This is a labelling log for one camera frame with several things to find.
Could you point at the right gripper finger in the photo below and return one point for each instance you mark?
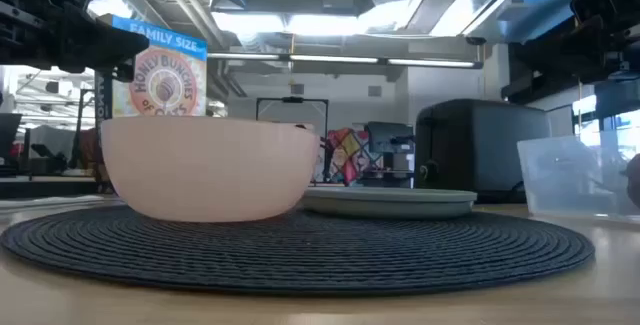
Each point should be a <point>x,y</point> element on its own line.
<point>560,60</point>

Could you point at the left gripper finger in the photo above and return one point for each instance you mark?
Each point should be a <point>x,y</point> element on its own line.
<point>100,45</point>

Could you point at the Honey Bunches cereal box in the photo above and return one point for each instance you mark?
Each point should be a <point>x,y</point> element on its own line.
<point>170,80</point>

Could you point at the pink bowl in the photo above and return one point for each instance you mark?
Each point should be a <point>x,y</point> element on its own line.
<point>210,165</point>

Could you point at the clear plastic container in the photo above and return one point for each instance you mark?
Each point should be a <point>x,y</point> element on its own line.
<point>570,175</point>

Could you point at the black toaster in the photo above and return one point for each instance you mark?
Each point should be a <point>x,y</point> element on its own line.
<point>480,150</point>

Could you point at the dark monitor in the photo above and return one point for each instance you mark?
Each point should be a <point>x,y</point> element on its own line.
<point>390,137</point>

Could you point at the long ceiling light fixture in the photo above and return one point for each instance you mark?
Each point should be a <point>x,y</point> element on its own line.
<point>345,59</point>

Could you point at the green plate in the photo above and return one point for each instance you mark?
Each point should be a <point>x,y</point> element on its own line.
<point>390,202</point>

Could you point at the colourful patchwork quilt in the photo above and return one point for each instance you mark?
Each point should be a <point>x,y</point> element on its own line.
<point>347,157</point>

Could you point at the dark round woven placemat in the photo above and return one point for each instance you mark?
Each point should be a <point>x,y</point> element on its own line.
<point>300,255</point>

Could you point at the black frame stand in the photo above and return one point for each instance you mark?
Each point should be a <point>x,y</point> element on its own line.
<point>292,101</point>

